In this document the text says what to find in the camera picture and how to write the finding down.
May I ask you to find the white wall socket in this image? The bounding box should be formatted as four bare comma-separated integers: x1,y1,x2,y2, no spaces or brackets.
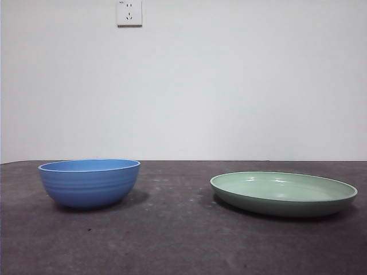
116,0,143,29

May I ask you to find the blue ribbed bowl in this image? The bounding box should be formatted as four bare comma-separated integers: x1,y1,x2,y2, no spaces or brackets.
38,159,142,209

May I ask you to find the green round plate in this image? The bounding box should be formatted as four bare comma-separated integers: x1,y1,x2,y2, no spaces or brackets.
209,171,358,217

